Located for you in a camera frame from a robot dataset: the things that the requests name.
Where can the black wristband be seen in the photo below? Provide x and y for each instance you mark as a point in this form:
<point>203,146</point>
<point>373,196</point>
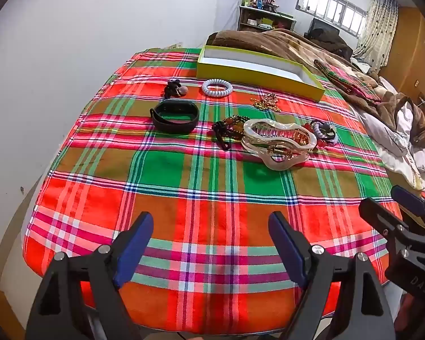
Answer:
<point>177,127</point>

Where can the wooden shelf unit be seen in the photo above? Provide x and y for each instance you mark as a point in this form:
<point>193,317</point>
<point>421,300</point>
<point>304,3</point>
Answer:
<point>265,17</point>

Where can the wall socket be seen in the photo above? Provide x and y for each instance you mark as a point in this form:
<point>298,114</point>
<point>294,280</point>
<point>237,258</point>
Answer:
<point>175,46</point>

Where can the white quilt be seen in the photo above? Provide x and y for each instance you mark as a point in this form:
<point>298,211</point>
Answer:
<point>393,141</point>

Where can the folded plaid cloth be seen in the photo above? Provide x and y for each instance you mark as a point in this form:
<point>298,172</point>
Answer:
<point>347,79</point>

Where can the yellow-green cardboard box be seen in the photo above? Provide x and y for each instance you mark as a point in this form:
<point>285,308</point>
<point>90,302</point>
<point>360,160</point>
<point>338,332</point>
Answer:
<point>233,71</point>

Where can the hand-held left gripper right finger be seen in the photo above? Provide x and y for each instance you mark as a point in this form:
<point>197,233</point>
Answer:
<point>287,248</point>

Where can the old television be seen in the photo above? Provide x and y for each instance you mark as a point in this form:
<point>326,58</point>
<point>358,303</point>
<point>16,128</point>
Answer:
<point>322,26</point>

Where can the red green plaid bedcover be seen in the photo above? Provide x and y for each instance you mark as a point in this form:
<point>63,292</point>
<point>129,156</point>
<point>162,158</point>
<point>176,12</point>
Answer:
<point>198,202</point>

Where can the clear plastic hair claw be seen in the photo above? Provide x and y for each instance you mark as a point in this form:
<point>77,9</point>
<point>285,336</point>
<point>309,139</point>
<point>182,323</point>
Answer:
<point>279,161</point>

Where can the brown plush blanket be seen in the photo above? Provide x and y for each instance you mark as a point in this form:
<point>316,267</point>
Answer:
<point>241,39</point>

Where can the wooden wardrobe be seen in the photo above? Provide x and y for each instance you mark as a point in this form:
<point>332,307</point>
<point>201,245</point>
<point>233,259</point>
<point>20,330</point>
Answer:
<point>414,49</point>

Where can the patterned curtain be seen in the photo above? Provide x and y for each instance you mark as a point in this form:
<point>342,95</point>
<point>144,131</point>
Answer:
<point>379,28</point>

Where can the dark clothing pile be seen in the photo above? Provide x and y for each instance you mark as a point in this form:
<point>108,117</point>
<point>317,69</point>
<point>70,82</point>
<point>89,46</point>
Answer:
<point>331,42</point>

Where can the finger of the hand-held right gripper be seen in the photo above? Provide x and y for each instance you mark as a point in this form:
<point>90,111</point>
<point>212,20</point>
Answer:
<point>373,212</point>
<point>407,198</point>

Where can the barred window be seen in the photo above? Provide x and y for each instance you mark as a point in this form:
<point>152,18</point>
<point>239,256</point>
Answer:
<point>329,7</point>

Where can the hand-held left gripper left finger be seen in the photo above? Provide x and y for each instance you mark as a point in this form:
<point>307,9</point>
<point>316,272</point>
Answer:
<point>134,251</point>

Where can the brown fleece garment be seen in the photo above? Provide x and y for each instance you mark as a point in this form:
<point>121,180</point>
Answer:
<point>419,127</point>

